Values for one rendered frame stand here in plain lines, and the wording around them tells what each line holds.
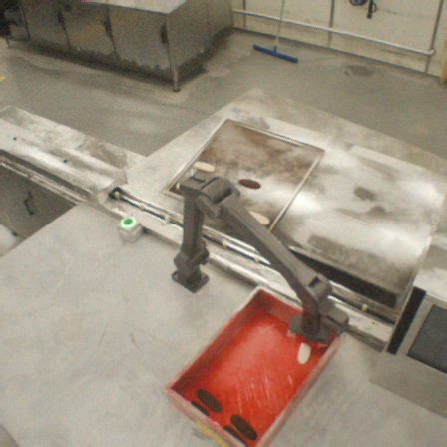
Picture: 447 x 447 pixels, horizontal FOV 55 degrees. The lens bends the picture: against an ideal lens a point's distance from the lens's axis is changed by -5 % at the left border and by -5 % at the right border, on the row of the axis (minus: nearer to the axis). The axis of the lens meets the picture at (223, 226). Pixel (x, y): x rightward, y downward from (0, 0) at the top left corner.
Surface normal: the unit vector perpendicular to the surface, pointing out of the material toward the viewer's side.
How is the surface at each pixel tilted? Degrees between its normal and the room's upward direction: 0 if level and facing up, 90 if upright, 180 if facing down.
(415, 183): 10
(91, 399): 0
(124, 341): 0
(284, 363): 0
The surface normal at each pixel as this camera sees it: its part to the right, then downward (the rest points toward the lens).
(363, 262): -0.14, -0.59
